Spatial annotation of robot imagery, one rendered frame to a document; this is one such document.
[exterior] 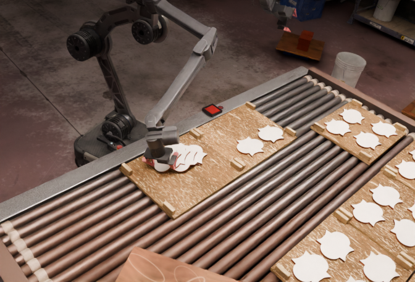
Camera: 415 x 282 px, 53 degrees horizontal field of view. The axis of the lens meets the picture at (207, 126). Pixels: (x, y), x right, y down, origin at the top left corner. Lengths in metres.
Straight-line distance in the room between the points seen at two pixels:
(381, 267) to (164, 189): 0.86
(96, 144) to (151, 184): 1.30
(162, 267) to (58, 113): 2.51
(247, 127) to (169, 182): 0.56
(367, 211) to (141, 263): 0.97
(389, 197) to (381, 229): 0.20
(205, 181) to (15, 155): 1.89
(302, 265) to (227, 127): 0.80
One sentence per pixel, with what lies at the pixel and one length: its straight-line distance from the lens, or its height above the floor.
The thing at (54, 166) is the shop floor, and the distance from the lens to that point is 3.21.
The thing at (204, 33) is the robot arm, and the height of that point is 1.42.
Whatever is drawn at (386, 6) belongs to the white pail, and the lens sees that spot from 6.35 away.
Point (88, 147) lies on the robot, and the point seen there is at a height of 0.24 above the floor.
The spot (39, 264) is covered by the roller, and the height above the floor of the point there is 0.92.
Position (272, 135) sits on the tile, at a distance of 2.08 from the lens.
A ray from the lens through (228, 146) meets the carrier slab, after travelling 1.97.
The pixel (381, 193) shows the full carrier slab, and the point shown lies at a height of 0.95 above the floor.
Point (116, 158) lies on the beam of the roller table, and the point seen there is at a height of 0.92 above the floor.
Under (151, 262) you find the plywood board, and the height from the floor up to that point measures 1.04.
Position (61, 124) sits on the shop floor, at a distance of 3.58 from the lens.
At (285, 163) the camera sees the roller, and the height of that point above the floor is 0.92.
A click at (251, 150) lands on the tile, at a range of 1.96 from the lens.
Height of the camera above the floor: 2.19
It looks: 37 degrees down
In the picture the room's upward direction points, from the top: 9 degrees clockwise
